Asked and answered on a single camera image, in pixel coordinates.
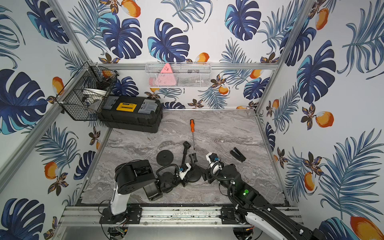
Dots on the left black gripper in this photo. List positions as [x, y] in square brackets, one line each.
[186, 176]

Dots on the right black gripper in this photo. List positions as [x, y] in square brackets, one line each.
[209, 175]

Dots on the black stand pole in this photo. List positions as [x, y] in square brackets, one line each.
[193, 159]
[187, 146]

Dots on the black round base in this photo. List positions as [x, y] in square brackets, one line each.
[194, 175]
[164, 158]

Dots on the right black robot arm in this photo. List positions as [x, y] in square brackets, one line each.
[252, 208]

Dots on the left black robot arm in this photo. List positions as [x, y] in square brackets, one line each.
[138, 174]

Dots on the black clip piece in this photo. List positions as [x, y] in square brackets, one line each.
[237, 155]

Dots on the black plastic toolbox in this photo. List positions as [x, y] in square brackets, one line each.
[132, 113]

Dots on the pink triangle card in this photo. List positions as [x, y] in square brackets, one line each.
[166, 77]

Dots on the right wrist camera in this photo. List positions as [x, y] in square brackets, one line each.
[213, 159]

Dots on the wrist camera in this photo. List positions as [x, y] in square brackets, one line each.
[213, 159]
[183, 170]

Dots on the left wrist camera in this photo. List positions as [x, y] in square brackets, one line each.
[183, 170]

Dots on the orange handled screwdriver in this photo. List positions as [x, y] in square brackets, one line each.
[192, 125]

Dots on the aluminium front rail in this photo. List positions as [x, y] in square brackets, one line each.
[140, 216]

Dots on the clear mesh wall tray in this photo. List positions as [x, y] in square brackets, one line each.
[188, 75]

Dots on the black wire basket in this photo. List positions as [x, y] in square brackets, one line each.
[88, 90]

